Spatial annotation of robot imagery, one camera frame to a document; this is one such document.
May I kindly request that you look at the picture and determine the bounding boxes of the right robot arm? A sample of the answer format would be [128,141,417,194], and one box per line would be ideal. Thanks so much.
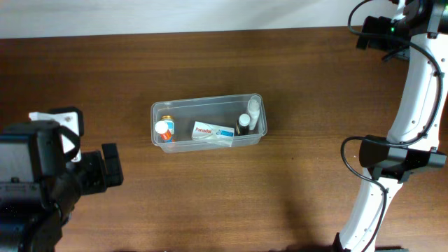
[331,0,447,251]

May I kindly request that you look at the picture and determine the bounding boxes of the white spray bottle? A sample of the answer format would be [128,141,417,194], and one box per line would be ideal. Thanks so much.
[246,95,262,131]

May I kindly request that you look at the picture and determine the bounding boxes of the dark bottle white cap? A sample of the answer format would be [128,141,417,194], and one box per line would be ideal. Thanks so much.
[235,113,251,136]

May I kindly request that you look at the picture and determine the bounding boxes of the small jar gold lid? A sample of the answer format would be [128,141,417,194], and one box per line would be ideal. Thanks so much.
[161,115,175,135]

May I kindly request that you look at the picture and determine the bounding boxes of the orange tube white cap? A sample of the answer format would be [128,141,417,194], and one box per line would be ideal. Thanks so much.
[155,120,174,142]

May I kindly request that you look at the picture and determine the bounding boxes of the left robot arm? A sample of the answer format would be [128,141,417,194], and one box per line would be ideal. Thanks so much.
[1,107,124,251]

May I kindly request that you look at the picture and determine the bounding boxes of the white Panadol box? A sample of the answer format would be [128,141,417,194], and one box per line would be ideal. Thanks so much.
[192,121,235,147]

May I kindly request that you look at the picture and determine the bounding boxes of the clear plastic container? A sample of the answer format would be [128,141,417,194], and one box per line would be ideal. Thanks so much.
[150,94,267,153]

